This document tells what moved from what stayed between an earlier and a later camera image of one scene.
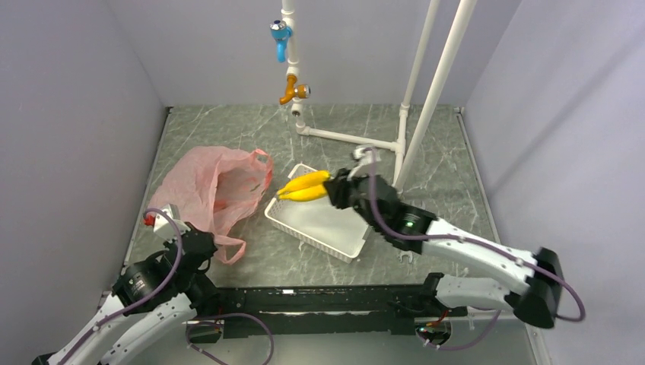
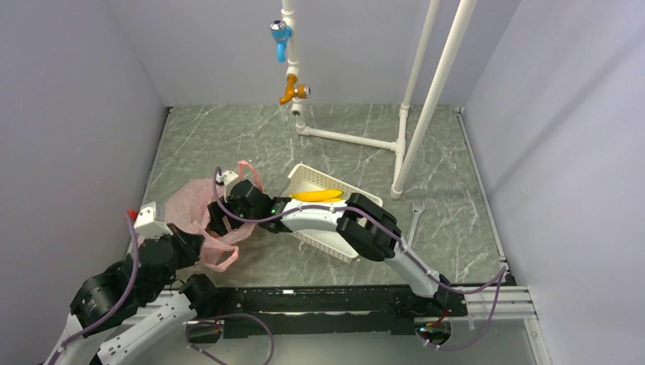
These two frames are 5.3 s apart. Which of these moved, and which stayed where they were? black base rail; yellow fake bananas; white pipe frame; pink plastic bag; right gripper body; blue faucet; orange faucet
Moved: yellow fake bananas; pink plastic bag; right gripper body
Stayed: orange faucet; blue faucet; white pipe frame; black base rail
